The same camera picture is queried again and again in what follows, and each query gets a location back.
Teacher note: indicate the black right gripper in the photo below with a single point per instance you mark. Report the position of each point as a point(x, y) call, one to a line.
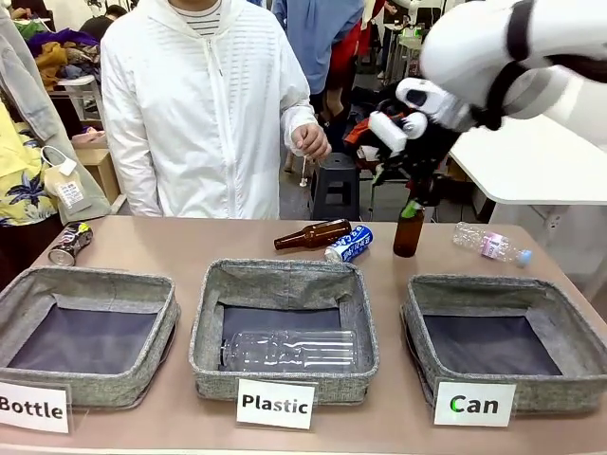
point(422, 151)

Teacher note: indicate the brown glass bottle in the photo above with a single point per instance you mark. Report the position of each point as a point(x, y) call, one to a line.
point(313, 234)
point(409, 234)

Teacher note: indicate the crushed black Pepsi can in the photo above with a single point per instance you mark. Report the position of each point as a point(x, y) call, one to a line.
point(70, 244)

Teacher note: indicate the person's left forearm white sleeve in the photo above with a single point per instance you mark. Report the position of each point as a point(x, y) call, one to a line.
point(299, 116)

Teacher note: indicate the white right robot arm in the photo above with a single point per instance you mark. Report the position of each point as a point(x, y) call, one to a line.
point(474, 38)

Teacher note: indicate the blue and white can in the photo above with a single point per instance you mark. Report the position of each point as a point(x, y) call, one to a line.
point(352, 244)

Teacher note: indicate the grey fabric basket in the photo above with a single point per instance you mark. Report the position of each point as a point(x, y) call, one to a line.
point(559, 386)
point(28, 379)
point(280, 279)

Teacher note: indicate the white Can label sign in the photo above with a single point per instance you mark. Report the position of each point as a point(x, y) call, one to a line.
point(474, 404)

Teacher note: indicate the person's left hand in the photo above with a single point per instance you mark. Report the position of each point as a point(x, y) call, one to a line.
point(310, 140)

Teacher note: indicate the small plastic bottle pink label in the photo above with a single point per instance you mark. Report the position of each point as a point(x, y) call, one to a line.
point(488, 242)

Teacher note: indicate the black plastic stool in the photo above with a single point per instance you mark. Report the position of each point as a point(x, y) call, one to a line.
point(334, 185)

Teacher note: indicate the white side table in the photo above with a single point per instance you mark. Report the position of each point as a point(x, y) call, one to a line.
point(531, 161)

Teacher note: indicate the person in blue coat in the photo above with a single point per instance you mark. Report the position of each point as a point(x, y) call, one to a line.
point(308, 33)

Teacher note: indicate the large clear plastic bottle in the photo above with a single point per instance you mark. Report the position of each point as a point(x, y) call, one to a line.
point(289, 350)

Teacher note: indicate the person in white jacket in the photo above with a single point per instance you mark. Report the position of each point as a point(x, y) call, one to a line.
point(189, 118)

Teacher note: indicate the white Plastic label sign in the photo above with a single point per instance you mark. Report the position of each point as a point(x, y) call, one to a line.
point(275, 404)

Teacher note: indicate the cream bag with label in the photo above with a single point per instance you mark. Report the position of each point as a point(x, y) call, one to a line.
point(66, 185)

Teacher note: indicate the pile of coloured clothes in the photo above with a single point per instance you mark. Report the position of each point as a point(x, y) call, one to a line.
point(61, 52)

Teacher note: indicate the pale green cloth bag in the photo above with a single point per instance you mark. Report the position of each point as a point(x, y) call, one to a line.
point(28, 85)

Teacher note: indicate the white Bottle label sign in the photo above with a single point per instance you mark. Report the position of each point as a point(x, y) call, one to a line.
point(33, 407)

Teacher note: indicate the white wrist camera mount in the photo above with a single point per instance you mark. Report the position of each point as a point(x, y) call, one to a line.
point(390, 130)

